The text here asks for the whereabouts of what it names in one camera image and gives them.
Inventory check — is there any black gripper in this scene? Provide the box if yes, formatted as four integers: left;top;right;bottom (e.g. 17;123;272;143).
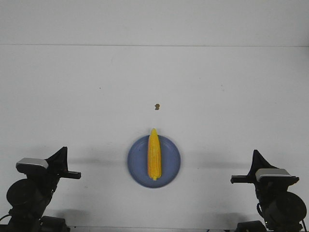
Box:
230;149;299;201
36;146;81;193

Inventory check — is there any blue round plate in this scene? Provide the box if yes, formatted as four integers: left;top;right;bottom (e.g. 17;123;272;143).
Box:
127;135;181;189

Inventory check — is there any yellow corn cob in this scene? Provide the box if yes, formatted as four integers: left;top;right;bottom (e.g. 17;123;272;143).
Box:
147;128;162;181

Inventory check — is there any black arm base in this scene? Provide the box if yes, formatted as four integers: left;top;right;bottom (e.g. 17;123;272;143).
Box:
236;220;267;232
38;216;70;232

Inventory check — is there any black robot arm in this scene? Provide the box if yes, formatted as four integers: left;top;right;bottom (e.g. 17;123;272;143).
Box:
230;149;307;232
0;146;81;232

